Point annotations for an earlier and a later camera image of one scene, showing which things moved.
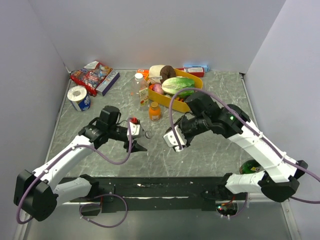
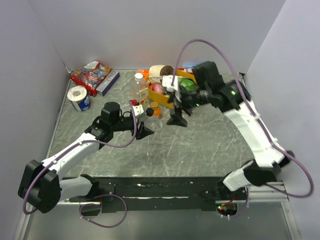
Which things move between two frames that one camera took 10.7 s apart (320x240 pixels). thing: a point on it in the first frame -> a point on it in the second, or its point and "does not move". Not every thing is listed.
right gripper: [180, 122] -> [176, 118]
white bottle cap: [138, 75] does not move
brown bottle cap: [154, 104] does not move
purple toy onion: [158, 88] does not move
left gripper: [136, 146] -> [143, 131]
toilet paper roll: [80, 100] does not move
